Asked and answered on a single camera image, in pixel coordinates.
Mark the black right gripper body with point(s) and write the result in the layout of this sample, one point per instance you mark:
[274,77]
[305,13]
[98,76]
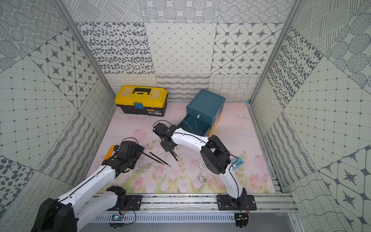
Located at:
[167,147]

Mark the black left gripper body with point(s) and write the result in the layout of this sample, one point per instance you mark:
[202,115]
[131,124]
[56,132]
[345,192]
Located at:
[137,149]

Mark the teal drawer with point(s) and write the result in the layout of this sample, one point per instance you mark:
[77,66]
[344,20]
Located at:
[203,127]

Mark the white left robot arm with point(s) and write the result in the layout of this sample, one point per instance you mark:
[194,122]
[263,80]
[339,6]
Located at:
[75,209]

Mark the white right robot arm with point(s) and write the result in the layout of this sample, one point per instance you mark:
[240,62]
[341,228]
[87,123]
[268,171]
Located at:
[215,155]

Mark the teal drawer cabinet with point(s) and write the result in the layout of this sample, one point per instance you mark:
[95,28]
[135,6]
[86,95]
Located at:
[206,106]

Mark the yellow bottom drawer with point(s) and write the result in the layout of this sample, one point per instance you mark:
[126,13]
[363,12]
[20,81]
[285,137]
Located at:
[214,125]

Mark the orange utility knife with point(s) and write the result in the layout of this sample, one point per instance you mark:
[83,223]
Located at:
[109,153]

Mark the black pencil gold end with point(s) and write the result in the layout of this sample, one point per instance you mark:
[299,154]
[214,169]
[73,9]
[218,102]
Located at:
[160,159]

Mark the black pencil left pair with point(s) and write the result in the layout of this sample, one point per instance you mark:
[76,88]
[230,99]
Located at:
[156,160]

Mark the yellow black plastic toolbox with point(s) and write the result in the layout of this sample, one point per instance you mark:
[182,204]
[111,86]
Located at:
[138,100]

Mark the teal power strip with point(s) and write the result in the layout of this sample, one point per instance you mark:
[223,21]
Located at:
[237,162]

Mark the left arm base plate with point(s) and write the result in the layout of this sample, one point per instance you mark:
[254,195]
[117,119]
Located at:
[133,202]

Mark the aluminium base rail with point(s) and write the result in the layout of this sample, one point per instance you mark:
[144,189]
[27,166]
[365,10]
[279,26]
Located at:
[174,208]

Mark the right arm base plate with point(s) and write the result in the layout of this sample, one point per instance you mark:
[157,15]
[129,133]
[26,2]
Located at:
[227,203]

